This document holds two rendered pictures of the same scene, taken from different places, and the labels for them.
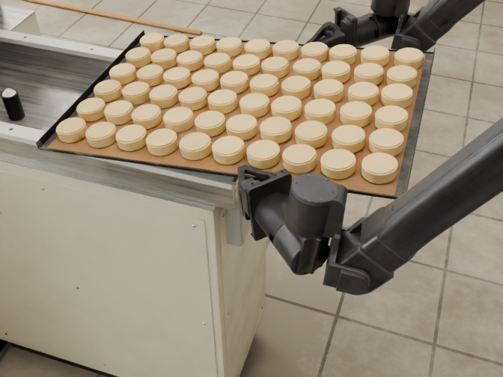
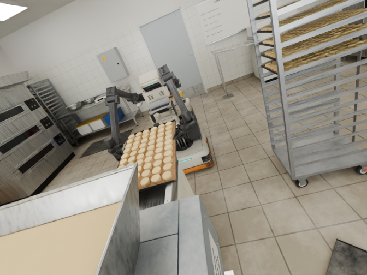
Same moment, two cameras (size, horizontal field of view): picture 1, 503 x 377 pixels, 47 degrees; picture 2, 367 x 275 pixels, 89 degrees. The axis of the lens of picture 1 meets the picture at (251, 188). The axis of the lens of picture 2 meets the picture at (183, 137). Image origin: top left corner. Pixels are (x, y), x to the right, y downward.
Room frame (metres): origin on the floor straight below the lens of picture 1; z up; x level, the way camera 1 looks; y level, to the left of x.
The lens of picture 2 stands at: (0.73, 1.10, 1.49)
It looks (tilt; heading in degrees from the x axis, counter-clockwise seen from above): 26 degrees down; 262
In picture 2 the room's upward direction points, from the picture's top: 23 degrees counter-clockwise
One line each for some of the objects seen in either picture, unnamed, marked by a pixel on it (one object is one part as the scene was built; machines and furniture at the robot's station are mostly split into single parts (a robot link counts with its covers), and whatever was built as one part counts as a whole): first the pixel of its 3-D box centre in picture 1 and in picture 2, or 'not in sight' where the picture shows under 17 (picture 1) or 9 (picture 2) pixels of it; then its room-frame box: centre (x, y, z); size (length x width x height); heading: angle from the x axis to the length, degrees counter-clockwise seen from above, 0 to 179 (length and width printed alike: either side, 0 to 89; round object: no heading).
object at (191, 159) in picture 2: not in sight; (186, 151); (0.46, -1.11, 0.16); 0.67 x 0.64 x 0.25; 71
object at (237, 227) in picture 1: (253, 178); not in sight; (0.83, 0.00, 0.77); 0.24 x 0.04 x 0.14; 162
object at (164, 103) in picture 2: not in sight; (162, 109); (0.55, -0.82, 0.92); 0.28 x 0.16 x 0.22; 161
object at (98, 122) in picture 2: not in sight; (100, 121); (1.92, -4.28, 0.36); 0.46 x 0.38 x 0.26; 70
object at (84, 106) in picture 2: not in sight; (102, 115); (1.78, -4.23, 0.49); 1.90 x 0.72 x 0.98; 160
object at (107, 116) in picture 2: not in sight; (114, 116); (1.50, -4.13, 0.36); 0.46 x 0.38 x 0.26; 72
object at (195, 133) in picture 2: not in sight; (175, 122); (0.43, -1.19, 0.59); 0.55 x 0.34 x 0.83; 161
